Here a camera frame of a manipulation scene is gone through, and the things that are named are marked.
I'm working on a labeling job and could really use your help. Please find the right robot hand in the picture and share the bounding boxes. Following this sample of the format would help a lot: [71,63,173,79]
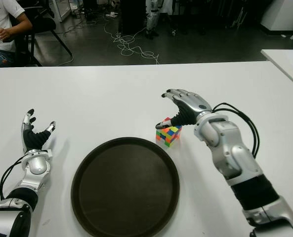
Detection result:
[155,88,213,130]

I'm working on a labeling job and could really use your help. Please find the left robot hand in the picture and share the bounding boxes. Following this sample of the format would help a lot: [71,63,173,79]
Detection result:
[21,108,57,155]

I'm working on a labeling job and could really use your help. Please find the multicolour Rubik's cube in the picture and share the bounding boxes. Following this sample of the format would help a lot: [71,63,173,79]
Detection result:
[155,118,183,148]

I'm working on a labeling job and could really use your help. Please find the dark round plate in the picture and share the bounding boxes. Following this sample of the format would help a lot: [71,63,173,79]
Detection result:
[71,137,181,237]

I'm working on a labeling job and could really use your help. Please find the silver humanoid robot legs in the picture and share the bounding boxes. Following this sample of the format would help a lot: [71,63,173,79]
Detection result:
[145,0,162,40]

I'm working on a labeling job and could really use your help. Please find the white side table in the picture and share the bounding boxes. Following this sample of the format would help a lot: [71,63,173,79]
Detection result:
[260,49,293,92]

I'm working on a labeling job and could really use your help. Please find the black cabinet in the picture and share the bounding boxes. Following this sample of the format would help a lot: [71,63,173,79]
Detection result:
[119,0,148,35]

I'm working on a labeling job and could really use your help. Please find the black office chair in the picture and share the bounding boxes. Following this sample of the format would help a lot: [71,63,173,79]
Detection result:
[9,0,74,67]

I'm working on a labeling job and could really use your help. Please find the seated person white shirt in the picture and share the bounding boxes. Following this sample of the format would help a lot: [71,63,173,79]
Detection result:
[0,0,33,75]

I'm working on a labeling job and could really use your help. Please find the white display cabinet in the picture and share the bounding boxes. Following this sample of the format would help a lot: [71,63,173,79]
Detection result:
[48,0,72,23]

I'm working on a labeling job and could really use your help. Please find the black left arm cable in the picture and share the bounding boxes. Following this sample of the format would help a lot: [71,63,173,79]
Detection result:
[0,157,26,200]

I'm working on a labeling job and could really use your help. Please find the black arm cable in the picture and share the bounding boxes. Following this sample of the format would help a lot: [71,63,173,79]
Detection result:
[212,102,260,158]
[0,157,26,200]

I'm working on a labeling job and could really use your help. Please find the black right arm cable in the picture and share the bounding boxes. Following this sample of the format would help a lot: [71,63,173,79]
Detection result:
[212,102,260,158]

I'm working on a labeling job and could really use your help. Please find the tangled white floor cable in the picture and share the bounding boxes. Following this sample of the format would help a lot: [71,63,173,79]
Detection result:
[104,14,161,65]

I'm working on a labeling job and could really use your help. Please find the white pedestal cabinet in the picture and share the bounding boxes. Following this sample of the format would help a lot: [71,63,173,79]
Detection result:
[260,0,293,32]

